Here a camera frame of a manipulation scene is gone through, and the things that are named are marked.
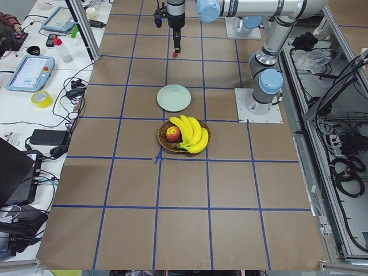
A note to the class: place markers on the far teach pendant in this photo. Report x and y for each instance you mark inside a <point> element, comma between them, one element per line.
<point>60,21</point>

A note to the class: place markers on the paper cup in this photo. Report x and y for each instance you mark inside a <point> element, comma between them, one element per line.
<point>91,13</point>

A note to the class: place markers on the black power adapter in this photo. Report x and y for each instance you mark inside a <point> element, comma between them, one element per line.
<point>47,137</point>

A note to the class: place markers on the near teach pendant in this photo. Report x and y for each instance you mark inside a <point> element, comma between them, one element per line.
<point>31,74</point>

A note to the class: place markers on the black phone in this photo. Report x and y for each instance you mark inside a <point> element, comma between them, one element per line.
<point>50,40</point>

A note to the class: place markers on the aluminium frame post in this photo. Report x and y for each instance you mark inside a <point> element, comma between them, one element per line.
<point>80,18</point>

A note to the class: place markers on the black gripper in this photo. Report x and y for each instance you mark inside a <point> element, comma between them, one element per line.
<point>175,21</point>

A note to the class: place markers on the woven wicker basket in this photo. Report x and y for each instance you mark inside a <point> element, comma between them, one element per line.
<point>173,147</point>

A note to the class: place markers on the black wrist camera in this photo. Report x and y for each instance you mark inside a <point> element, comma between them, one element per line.
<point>159,14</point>

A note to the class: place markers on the white crumpled cloth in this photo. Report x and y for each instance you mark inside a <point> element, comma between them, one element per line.
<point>314,61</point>

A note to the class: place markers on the light green plate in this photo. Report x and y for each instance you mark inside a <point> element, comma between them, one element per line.
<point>173,98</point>

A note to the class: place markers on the black laptop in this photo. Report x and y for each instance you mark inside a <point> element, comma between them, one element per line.
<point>19,170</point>

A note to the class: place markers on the red apple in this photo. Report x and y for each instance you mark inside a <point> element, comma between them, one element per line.
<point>173,134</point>

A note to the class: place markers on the yellow tape roll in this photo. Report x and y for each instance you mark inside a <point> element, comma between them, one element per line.
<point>41,99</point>

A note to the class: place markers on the green marker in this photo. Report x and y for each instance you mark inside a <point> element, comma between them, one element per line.
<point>74,32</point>

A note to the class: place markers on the teach pendant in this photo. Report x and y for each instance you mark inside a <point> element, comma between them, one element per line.
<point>31,74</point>
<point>60,21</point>

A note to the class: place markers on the yellow banana bunch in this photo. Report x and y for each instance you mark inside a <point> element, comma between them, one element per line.
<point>195,138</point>

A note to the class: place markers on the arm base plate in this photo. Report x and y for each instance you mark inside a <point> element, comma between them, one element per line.
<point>250,111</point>
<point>246,28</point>

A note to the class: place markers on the clear bottle red cap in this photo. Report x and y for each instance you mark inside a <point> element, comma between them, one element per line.
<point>62,50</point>

